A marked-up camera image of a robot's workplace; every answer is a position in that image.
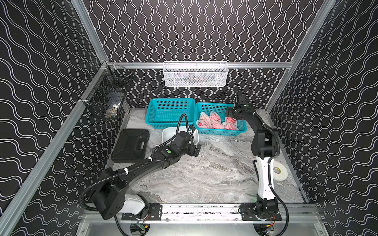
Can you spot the black plastic tool case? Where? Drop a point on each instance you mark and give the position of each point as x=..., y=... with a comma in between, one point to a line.
x=131, y=146

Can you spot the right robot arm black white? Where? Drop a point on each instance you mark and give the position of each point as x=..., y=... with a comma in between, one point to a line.
x=265, y=147

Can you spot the teal plastic basket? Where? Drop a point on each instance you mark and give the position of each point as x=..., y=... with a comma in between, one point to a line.
x=166, y=112
x=221, y=110

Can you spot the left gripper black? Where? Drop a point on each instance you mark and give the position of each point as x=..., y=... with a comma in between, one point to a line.
x=195, y=149

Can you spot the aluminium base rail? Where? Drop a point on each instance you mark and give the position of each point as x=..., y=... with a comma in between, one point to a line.
x=211, y=213

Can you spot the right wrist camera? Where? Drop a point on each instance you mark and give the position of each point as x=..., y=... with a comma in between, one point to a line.
x=240, y=100

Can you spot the netted apple back right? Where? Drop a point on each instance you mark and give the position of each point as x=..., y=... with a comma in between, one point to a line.
x=215, y=117

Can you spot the object in black basket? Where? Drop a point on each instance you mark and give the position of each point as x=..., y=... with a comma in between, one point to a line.
x=112, y=110

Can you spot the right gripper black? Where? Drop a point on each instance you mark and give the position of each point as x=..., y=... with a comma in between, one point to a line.
x=228, y=112

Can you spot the black wire wall basket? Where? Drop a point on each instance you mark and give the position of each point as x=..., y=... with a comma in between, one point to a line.
x=111, y=86

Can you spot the white tape roll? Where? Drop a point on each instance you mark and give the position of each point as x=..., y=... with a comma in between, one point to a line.
x=280, y=172

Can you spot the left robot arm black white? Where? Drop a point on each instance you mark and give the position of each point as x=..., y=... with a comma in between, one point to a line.
x=108, y=195

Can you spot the white plastic tray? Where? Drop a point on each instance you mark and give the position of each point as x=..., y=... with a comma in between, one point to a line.
x=169, y=132

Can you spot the white wire wall basket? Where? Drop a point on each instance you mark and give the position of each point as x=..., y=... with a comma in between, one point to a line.
x=195, y=74

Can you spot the left teal plastic basket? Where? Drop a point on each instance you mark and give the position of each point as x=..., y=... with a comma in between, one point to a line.
x=166, y=112

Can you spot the right teal plastic basket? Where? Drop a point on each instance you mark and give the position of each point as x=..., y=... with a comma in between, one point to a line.
x=221, y=110

